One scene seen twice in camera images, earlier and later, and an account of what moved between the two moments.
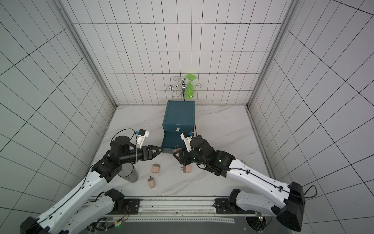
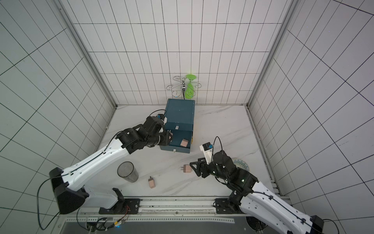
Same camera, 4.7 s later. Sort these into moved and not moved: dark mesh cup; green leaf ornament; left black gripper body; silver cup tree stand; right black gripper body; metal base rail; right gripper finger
Moved: right black gripper body; left black gripper body; right gripper finger
Not moved: silver cup tree stand; dark mesh cup; green leaf ornament; metal base rail
